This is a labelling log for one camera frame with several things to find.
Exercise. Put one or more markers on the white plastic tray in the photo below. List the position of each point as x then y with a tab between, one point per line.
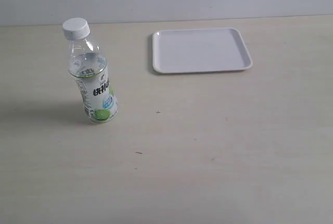
199	51

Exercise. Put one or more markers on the clear lime drink bottle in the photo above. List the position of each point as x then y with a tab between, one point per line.
89	68

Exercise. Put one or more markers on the white bottle cap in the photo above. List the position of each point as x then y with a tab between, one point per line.
75	29

